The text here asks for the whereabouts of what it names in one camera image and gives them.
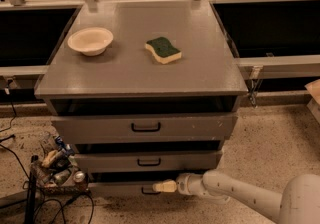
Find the grey top drawer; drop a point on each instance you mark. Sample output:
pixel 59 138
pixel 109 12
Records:
pixel 144 128

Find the grey drawer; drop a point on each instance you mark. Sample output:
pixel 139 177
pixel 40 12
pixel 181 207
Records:
pixel 122 189
pixel 144 128
pixel 148 161

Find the grey drawer cabinet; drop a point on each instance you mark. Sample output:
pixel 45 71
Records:
pixel 127 80

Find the grey middle drawer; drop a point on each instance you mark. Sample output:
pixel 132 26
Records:
pixel 148 161

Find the black stand post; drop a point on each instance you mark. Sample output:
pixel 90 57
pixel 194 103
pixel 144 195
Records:
pixel 31 193

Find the tray of cans and clutter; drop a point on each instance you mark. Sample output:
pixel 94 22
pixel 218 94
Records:
pixel 58 172

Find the green yellow sponge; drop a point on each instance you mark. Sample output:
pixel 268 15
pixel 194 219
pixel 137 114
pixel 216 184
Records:
pixel 162 50

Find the grey bottom drawer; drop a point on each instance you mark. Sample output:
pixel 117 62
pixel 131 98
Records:
pixel 122 189

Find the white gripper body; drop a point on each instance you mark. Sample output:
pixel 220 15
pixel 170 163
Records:
pixel 183 183

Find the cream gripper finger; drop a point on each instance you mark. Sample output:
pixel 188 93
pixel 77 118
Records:
pixel 167 186

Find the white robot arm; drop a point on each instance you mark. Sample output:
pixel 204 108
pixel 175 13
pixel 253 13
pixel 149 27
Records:
pixel 299 203

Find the wooden box at right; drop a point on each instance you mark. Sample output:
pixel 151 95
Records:
pixel 313 89

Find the white bowl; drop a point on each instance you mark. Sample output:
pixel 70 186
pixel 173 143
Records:
pixel 90 41

